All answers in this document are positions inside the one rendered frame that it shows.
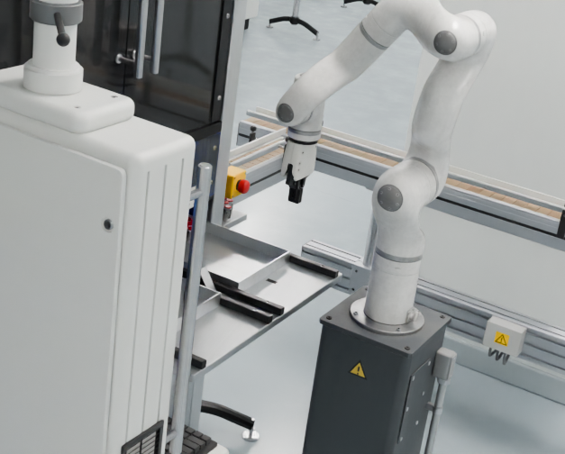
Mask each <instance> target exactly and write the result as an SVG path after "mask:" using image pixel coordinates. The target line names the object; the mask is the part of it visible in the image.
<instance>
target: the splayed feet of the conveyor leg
mask: <svg viewBox="0 0 565 454"><path fill-rule="evenodd" d="M200 413H209V414H212V415H215V416H218V417H221V418H223V419H225V420H227V421H229V422H232V423H235V424H237V425H239V426H241V427H243V428H245V429H248V430H247V431H244V432H243V433H242V434H241V437H242V438H243V439H244V440H246V441H249V442H254V441H256V440H258V439H259V437H260V436H259V434H258V433H257V432H256V431H255V428H254V423H255V418H251V417H250V416H248V415H245V414H243V413H240V412H237V411H235V410H233V409H232V408H229V407H227V406H225V405H222V404H218V403H214V402H210V401H206V400H202V403H201V411H200Z"/></svg>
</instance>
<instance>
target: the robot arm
mask: <svg viewBox="0 0 565 454"><path fill-rule="evenodd" d="M406 30H409V31H410V32H411V33H412V34H413V35H414V36H415V37H416V39H417V40H418V41H419V43H420V44H421V45H422V47H423V48H424V49H425V50H426V51H427V52H429V53H430V54H432V55H433V56H435V57H436V58H438V59H439V60H438V62H437V63H436V65H435V67H434V68H433V70H432V72H431V74H430V75H429V77H428V78H427V80H426V82H425V84H424V87H423V90H422V93H421V94H420V97H419V100H418V103H417V106H416V108H415V114H414V118H413V121H412V129H411V132H412V137H411V143H410V147H409V150H408V152H407V154H406V156H405V158H404V160H403V161H402V162H400V163H399V164H397V165H395V166H394V167H392V168H390V169H389V170H387V171H386V172H384V173H383V174H382V175H381V176H380V177H379V179H378V181H377V183H376V185H375V186H374V189H373V193H372V197H371V206H372V211H373V213H374V216H375V219H376V222H377V226H378V234H377V239H376V245H375V249H374V255H373V260H372V266H371V271H370V276H369V286H368V291H367V296H366V297H365V298H361V299H359V300H357V301H355V302H354V303H353V304H352V305H351V309H350V316H351V318H352V320H353V321H354V322H356V323H357V324H358V325H359V326H360V327H362V328H364V329H366V330H368V331H373V332H375V333H378V334H382V335H388V336H407V335H412V334H415V333H417V332H419V331H420V330H421V329H422V328H423V327H424V317H423V315H422V314H421V312H420V311H418V310H417V309H416V308H414V307H413V305H414V300H415V292H416V288H417V283H418V278H419V273H420V268H421V264H422V259H423V254H424V245H425V236H424V232H423V231H422V229H421V228H420V226H419V215H420V212H421V210H422V208H423V207H424V206H426V205H427V204H429V203H430V202H431V201H432V200H434V199H435V198H436V197H437V196H438V195H439V194H440V193H441V191H442V190H443V188H444V185H445V183H446V179H447V176H448V170H449V163H450V151H451V136H452V134H453V130H454V127H455V124H456V122H457V120H458V117H459V114H460V110H461V107H462V105H463V103H464V101H465V98H466V96H467V94H468V92H469V90H470V89H471V87H472V85H473V83H474V81H475V80H476V78H477V76H478V74H479V73H480V71H481V69H483V67H484V65H485V64H486V62H487V60H488V57H489V55H490V53H491V51H492V49H493V46H494V44H495V40H496V36H497V27H496V24H495V22H494V21H493V19H492V18H491V17H490V16H489V15H488V14H486V13H484V12H482V11H479V10H470V11H466V12H463V13H460V14H455V15H454V14H451V13H449V12H448V11H446V10H445V9H444V8H443V7H442V5H441V3H440V1H439V0H380V1H379V2H378V4H377V5H376V6H375V7H374V8H373V9H372V10H371V11H370V12H369V13H368V14H367V15H366V16H365V18H364V19H363V20H362V21H361V22H360V23H359V24H358V25H357V26H356V27H355V28H354V29H353V30H352V31H351V33H350V34H349V35H348V36H347V37H346V38H345V39H344V40H343V41H342V43H341V44H340V45H339V46H338V47H337V48H336V49H335V50H334V51H333V52H332V53H330V54H329V55H328V56H326V57H325V58H323V59H321V60H320V61H319V62H317V63H316V64H315V65H313V66H312V67H311V68H309V69H308V70H307V71H306V72H305V73H299V74H297V75H295V80H294V84H293V85H292V86H291V87H290V88H289V89H288V90H287V91H286V93H285V94H283V96H282V97H281V98H280V100H279V101H278V104H277V107H276V116H277V118H278V120H279V121H280V122H281V123H282V124H284V125H286V126H288V128H287V135H288V141H287V146H286V149H285V153H284V158H283V162H282V167H281V173H280V175H281V176H282V177H285V176H287V179H286V185H288V186H289V193H288V201H289V202H292V203H295V204H299V203H301V202H302V195H303V188H302V187H304V186H305V180H306V178H307V177H308V176H309V175H310V174H312V173H313V172H314V165H315V159H316V147H317V142H318V140H320V137H321V134H322V133H321V130H322V124H323V118H324V107H325V100H326V99H327V98H328V97H330V96H331V95H333V94H334V93H336V92H337V91H339V90H340V89H342V88H343V87H345V86H347V85H348V84H349V83H351V82H352V81H354V80H355V79H356V78H358V77H359V76H360V75H361V74H363V73H364V72H365V71H366V70H367V69H368V68H369V67H370V66H371V65H372V64H373V63H374V62H375V61H376V60H377V59H378V58H379V57H380V56H381V55H382V54H383V53H384V52H385V51H386V50H387V49H388V48H389V47H390V46H391V45H392V44H393V43H394V42H395V41H396V40H397V39H398V38H399V37H400V36H401V35H402V34H403V33H404V32H405V31H406Z"/></svg>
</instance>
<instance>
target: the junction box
mask: <svg viewBox="0 0 565 454"><path fill-rule="evenodd" d="M526 330H527V328H525V327H523V326H520V325H517V324H515V323H512V322H508V321H505V320H503V319H500V318H497V317H495V316H492V317H491V318H490V319H489V320H488V322H487V326H486V329H485V334H484V338H483V342H482V345H484V346H487V347H490V348H491V349H494V350H498V351H501V352H504V353H505V354H508V355H511V356H513V357H517V356H518V355H519V354H520V353H521V352H522V348H523V345H524V338H525V334H526Z"/></svg>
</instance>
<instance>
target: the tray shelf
mask: <svg viewBox="0 0 565 454"><path fill-rule="evenodd" d="M268 278H269V279H272V280H275V281H277V283H276V284H273V283H270V282H269V281H266V280H267V279H268ZM341 280H342V273H339V274H338V277H337V278H333V277H328V276H326V275H324V274H321V273H318V272H316V271H313V270H311V269H308V268H304V267H301V266H299V265H297V264H294V263H292V262H289V263H287V264H286V265H285V266H283V267H282V268H280V269H278V270H277V271H275V272H273V273H272V274H270V275H269V276H267V277H265V278H263V279H262V280H261V281H259V282H258V283H256V284H255V285H253V286H251V287H249V288H248V289H246V290H244V291H245V292H247V293H250V294H252V295H255V296H258V297H261V298H263V299H266V300H268V301H270V302H272V303H275V304H279V305H282V306H284V307H285V310H284V314H282V315H281V316H279V315H277V314H274V313H271V312H269V311H266V310H264V309H261V308H259V307H257V306H255V305H252V304H251V305H250V306H252V307H254V308H257V309H259V310H261V311H263V312H266V313H270V314H273V318H272V322H271V323H270V324H267V323H265V322H262V321H259V320H257V319H254V318H252V317H250V316H248V315H245V314H243V313H239V312H236V311H234V310H232V309H230V308H227V307H225V306H222V305H219V306H218V307H216V308H214V309H213V310H212V311H211V312H209V313H207V314H205V315H203V316H202V317H200V318H199V319H197V320H196V326H195V335H194V343H193V351H192V354H195V355H197V356H198V357H201V358H203V359H206V367H205V368H204V369H199V368H196V367H193V366H191V369H190V377H189V381H190V382H193V383H194V382H196V381H197V379H199V378H200V377H202V376H204V375H205V374H207V373H208V372H209V371H211V370H212V369H214V368H216V367H217V366H219V365H220V364H221V363H223V362H224V361H226V360H227V359H228V358H229V357H231V356H232V355H234V354H235V353H237V352H238V351H240V350H241V349H243V348H244V347H246V346H247V345H249V344H250V343H252V342H253V341H255V340H256V339H258V337H260V336H261V335H263V334H264V333H265V332H267V331H269V330H270V329H272V328H273V327H274V326H276V325H277V324H279V323H280V322H282V321H284V320H285V319H286V318H287V317H288V316H290V315H291V314H293V313H295V312H296V311H297V310H299V309H300V308H302V307H303V306H305V305H306V304H308V303H309V302H311V301H312V300H314V299H315V298H316V297H317V296H319V295H320V294H322V293H323V292H325V291H326V290H328V289H329V288H330V287H332V286H334V285H335V284H337V283H338V282H340V281H341ZM180 334H181V330H179V331H177V336H176V345H175V347H178V348H179V343H180ZM177 369H178V359H175V358H174V363H173V372H172V374H174V375H177Z"/></svg>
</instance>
